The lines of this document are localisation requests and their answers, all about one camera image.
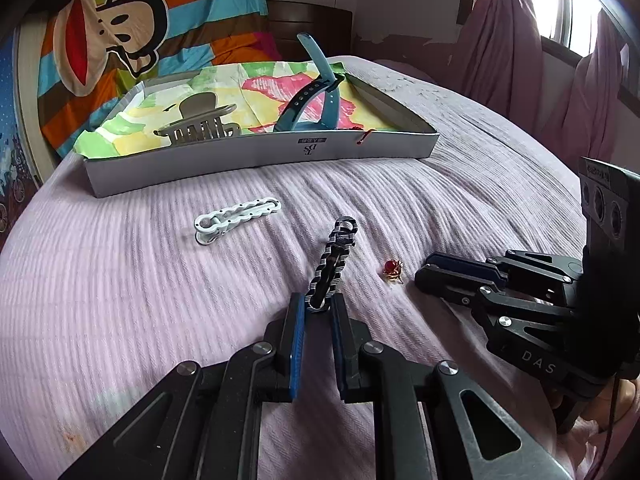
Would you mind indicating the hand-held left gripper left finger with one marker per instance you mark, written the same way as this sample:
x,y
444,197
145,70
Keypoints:
x,y
298,350

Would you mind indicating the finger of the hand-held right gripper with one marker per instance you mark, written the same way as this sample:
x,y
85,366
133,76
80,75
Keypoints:
x,y
450,285
460,262

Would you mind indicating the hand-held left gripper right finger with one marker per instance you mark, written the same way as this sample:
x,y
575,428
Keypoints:
x,y
349,355

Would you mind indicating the red gold brooch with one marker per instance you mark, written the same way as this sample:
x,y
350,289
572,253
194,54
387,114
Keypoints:
x,y
393,270

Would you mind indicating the black striped hair clip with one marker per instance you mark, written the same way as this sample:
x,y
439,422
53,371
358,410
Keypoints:
x,y
332,260

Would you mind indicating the grey box with colourful lining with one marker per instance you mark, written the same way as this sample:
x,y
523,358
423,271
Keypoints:
x,y
250,160

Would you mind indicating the beige claw hair clip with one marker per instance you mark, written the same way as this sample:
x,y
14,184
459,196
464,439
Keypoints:
x,y
200,130

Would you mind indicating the blue watch band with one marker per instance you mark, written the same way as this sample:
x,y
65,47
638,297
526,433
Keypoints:
x,y
315,55

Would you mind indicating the person's right hand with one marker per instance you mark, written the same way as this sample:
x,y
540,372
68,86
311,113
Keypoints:
x,y
626,405

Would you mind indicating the white hair clip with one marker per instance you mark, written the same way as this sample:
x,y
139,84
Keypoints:
x,y
240,210

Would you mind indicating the pink curtain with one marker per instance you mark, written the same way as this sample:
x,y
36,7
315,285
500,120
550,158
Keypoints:
x,y
500,45
595,105

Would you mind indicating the window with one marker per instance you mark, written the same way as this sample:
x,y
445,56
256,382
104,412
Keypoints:
x,y
575,10

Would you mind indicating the dark wooden headboard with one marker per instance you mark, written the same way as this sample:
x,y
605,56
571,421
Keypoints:
x,y
285,25

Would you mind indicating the striped monkey blanket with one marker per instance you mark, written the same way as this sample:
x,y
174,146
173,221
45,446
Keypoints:
x,y
210,40

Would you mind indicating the blue dotted fabric wardrobe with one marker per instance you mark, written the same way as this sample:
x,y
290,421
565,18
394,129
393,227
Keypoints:
x,y
15,160

